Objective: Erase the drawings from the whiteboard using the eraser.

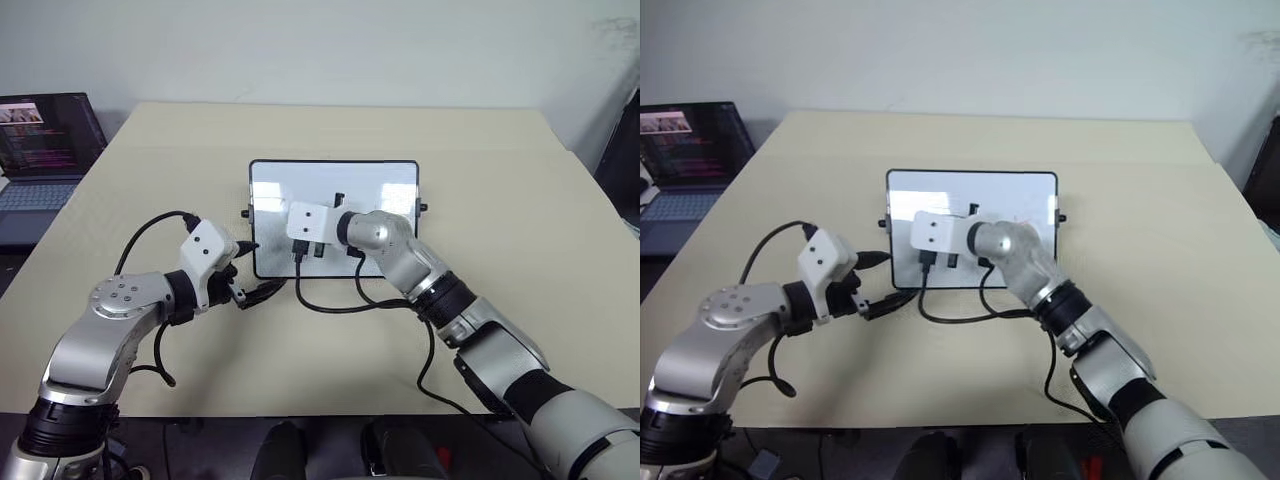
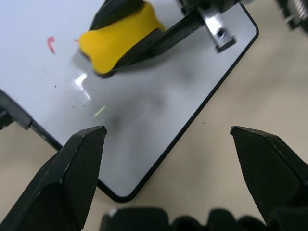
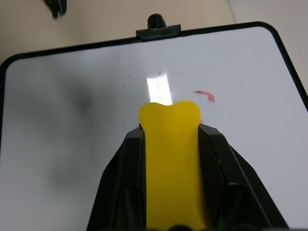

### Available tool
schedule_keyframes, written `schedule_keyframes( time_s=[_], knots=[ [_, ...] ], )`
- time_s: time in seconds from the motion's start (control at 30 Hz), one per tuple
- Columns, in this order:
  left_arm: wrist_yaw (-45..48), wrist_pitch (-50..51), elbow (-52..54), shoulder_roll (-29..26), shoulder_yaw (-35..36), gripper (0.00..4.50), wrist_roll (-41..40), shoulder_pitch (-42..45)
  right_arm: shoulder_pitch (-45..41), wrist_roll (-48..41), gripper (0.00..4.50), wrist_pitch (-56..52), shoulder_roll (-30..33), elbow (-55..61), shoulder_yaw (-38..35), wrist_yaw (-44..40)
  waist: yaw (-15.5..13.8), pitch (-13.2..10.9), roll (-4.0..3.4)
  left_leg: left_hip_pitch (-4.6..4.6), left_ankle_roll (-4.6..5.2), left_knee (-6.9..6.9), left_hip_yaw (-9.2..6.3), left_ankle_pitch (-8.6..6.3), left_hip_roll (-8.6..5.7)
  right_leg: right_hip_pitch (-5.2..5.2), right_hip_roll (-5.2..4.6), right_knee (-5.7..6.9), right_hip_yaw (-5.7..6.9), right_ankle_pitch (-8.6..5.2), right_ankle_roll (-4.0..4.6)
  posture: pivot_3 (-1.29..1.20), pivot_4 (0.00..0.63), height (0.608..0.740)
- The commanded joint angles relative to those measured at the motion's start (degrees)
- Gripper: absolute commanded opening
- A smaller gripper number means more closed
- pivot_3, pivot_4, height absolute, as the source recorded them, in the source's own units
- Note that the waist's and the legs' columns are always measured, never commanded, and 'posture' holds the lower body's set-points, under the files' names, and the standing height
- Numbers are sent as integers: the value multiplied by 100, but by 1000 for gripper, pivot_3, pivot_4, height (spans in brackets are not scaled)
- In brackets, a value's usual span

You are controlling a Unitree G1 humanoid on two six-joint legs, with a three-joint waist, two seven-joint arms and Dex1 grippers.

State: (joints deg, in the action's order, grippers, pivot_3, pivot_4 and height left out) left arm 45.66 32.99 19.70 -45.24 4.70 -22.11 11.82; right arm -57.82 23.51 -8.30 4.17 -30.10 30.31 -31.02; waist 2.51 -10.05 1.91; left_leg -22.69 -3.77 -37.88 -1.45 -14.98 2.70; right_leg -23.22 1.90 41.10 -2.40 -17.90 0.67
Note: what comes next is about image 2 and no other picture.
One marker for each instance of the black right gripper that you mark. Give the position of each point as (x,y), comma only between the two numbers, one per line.
(216,29)

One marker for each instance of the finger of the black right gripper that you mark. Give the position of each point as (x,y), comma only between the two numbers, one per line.
(113,13)

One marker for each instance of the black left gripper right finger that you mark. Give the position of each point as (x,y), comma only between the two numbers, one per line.
(272,173)

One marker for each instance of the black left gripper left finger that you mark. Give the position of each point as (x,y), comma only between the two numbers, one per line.
(60,183)

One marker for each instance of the yellow whiteboard eraser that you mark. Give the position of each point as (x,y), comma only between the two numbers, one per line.
(108,47)

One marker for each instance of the dark ribbed object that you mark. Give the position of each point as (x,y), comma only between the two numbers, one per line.
(297,14)

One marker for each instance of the white whiteboard with black frame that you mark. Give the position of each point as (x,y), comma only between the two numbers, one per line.
(154,101)

